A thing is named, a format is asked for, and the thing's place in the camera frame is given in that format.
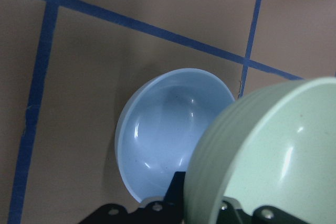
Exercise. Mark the green bowl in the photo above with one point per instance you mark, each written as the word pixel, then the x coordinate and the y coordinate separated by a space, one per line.
pixel 275 146

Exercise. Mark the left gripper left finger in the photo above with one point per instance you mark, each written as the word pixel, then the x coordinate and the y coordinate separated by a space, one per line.
pixel 167 209

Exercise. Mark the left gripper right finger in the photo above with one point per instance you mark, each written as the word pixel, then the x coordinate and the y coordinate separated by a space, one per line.
pixel 231 212

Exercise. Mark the blue bowl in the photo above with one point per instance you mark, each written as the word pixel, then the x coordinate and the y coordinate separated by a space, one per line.
pixel 161 124

